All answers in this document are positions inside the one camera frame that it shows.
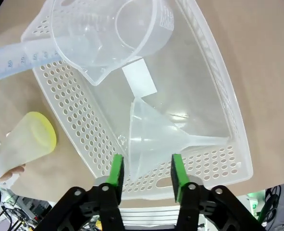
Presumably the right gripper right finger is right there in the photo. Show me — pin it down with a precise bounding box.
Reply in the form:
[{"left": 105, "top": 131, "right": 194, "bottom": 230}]
[{"left": 172, "top": 154, "right": 262, "bottom": 231}]

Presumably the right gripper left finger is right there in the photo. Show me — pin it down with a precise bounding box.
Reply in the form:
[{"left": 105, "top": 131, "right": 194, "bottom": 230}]
[{"left": 37, "top": 154, "right": 125, "bottom": 231}]

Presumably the translucent plastic funnel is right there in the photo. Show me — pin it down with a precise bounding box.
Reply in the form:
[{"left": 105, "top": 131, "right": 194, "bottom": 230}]
[{"left": 128, "top": 96, "right": 230, "bottom": 180}]

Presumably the translucent plastic conical flask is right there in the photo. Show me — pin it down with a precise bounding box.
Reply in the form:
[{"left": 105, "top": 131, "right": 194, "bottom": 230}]
[{"left": 0, "top": 111, "right": 58, "bottom": 183}]

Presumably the white perforated plastic basket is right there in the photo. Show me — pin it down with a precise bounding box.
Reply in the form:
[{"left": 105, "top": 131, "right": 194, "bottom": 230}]
[{"left": 20, "top": 0, "right": 254, "bottom": 202}]

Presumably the clear plastic measuring beaker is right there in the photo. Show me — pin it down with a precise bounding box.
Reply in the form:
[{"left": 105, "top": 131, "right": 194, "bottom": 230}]
[{"left": 50, "top": 0, "right": 175, "bottom": 86}]

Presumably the bluish plastic graduated cylinder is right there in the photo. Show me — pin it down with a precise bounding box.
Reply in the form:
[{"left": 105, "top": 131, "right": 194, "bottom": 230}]
[{"left": 0, "top": 38, "right": 63, "bottom": 85}]

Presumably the person's right hand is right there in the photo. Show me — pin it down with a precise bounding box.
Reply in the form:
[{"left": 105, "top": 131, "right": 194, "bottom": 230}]
[{"left": 0, "top": 141, "right": 26, "bottom": 183}]

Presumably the white paper slip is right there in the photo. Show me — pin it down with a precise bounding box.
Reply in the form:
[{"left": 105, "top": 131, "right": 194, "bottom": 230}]
[{"left": 122, "top": 59, "right": 158, "bottom": 97}]

